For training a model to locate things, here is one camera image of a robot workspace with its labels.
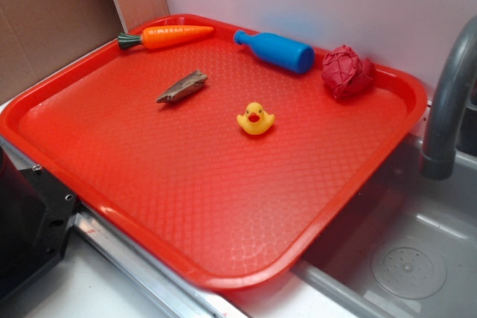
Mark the brown cardboard panel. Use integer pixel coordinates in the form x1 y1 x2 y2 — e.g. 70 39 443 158
1 0 168 103

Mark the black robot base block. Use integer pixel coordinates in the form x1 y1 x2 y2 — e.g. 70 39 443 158
1 150 78 303

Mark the yellow rubber duck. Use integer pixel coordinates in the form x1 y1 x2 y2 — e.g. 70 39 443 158
236 102 276 136

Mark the blue plastic bottle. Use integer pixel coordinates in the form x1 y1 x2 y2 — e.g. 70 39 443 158
233 30 315 74

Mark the grey plastic sink basin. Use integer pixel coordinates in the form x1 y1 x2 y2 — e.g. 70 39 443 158
293 137 476 317

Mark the grey plastic faucet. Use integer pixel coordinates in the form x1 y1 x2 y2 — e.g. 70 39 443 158
420 17 476 180

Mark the red plastic tray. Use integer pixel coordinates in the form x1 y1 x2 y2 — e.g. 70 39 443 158
1 15 427 291

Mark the orange toy carrot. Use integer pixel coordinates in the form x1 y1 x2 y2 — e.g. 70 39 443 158
117 25 215 50

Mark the crumpled red paper ball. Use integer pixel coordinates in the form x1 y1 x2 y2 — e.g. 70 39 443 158
321 45 375 98

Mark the grey-brown toy fish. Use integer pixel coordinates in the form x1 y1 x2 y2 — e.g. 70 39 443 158
156 70 208 104

